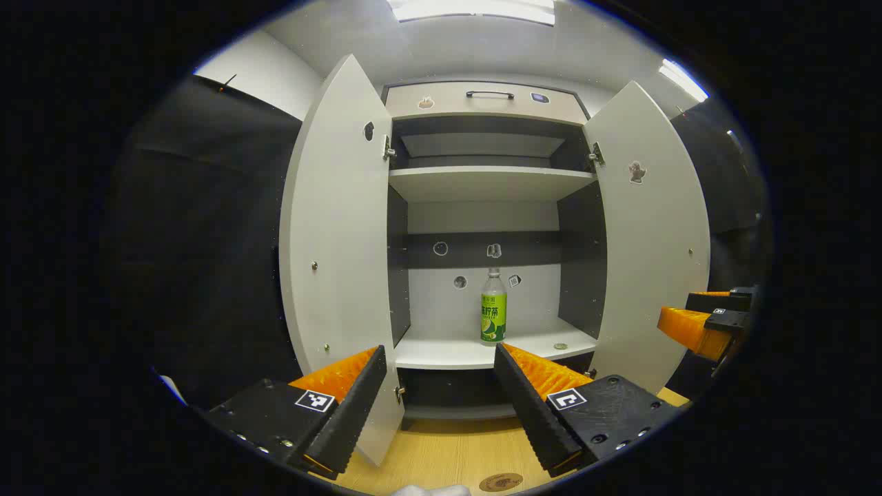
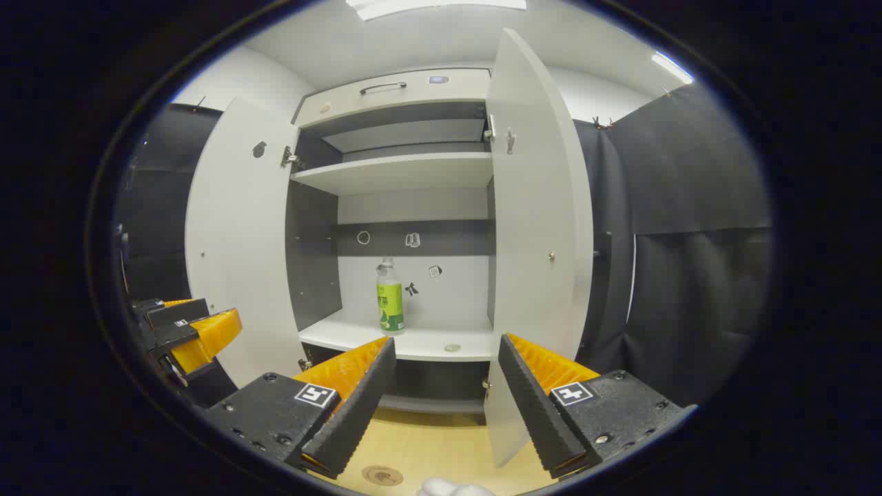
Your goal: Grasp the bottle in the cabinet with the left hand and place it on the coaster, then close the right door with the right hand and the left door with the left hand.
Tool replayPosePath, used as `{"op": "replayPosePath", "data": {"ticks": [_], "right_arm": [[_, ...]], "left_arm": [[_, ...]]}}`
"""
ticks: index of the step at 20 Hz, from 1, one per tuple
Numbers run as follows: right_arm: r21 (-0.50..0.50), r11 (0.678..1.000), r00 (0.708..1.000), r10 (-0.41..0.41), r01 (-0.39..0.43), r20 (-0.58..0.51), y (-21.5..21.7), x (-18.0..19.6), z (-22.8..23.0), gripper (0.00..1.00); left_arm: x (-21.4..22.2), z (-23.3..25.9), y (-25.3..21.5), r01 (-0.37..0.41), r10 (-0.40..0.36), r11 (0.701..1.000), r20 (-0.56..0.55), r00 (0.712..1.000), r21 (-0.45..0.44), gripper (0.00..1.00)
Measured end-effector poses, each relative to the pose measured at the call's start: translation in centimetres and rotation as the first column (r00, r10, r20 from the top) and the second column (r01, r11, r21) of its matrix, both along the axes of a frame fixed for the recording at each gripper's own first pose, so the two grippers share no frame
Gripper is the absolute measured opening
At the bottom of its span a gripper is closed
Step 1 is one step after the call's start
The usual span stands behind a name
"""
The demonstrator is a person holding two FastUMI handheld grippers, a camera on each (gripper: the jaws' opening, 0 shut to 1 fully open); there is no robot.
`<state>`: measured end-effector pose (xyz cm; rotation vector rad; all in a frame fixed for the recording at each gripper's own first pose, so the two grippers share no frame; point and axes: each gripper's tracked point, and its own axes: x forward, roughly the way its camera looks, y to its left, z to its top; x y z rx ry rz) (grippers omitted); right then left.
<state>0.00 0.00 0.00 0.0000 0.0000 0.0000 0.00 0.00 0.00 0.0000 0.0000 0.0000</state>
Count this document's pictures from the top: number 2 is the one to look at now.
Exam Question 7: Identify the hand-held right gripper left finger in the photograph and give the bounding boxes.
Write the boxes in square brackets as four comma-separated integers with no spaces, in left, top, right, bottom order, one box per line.
[205,335,398,481]

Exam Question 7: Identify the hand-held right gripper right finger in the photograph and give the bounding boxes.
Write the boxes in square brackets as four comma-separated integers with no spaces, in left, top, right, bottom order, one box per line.
[498,333,697,481]

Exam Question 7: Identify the grey cabinet door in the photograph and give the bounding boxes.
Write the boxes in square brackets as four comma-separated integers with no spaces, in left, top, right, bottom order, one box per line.
[185,96,307,388]
[482,28,595,469]

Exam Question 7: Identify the green label bottle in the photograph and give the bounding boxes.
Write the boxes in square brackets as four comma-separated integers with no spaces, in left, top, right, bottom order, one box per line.
[376,258,405,336]

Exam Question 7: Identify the grey cabinet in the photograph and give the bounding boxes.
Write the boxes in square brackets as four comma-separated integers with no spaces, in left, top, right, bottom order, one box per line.
[286,68,497,414]

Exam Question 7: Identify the grey cabinet shelf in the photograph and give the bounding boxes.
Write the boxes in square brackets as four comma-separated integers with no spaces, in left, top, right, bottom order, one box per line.
[320,118,487,154]
[298,310,497,362]
[291,153,494,196]

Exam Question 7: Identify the grey cabinet drawer front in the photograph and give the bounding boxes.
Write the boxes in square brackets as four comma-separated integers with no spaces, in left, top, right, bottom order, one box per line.
[295,68,491,128]

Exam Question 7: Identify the ceiling light panel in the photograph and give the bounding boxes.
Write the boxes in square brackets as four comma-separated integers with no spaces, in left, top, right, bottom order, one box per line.
[345,0,528,21]
[651,52,693,85]

